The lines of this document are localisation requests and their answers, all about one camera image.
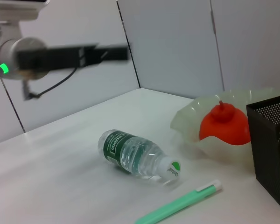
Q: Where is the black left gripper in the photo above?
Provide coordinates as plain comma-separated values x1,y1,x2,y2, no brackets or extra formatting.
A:
15,43,129,71

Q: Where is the clear green-label water bottle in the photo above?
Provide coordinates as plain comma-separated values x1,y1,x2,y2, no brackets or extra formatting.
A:
98,129,182,184

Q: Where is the red-orange fruit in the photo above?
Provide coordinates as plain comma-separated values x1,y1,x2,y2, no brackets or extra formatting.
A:
199,100,252,146

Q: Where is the mint green pen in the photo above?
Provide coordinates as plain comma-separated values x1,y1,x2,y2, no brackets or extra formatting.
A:
134,179,223,224

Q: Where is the green glass fruit plate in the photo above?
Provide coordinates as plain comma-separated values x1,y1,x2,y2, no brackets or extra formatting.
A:
169,87,280,164

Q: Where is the black mesh pen holder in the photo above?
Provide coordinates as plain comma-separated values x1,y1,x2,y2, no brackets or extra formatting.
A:
246,93,280,210

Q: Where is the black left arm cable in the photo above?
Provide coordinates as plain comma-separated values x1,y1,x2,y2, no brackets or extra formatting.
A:
22,67,77,101

